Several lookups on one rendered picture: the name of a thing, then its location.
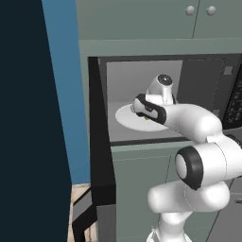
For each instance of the round grey cupboard knob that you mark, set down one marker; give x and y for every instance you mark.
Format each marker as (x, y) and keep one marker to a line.
(210, 10)
(190, 10)

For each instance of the grey appliance front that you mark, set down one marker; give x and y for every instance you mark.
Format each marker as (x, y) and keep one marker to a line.
(228, 223)

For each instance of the grey green cabinet housing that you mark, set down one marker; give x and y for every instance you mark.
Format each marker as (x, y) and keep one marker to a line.
(141, 47)

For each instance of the grey green lower cupboard door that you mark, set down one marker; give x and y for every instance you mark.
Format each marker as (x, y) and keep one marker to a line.
(135, 189)

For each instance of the black microwave door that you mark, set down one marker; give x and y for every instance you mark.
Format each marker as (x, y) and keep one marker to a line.
(100, 151)

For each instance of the grey green cupboard door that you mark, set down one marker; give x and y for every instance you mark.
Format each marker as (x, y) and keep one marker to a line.
(135, 189)
(223, 25)
(135, 19)

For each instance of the yellow green sponge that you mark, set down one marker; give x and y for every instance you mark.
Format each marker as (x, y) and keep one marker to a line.
(146, 118)

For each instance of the white round turntable plate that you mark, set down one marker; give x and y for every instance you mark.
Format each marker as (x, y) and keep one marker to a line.
(126, 117)

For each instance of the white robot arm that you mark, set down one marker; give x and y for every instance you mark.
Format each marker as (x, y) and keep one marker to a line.
(201, 164)

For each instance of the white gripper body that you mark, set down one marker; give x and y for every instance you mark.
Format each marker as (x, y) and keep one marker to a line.
(135, 106)

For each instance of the dark navy fridge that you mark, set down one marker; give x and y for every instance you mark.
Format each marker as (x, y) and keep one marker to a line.
(31, 126)

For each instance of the black microwave oven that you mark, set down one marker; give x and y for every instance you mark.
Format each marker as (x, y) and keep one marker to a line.
(201, 78)

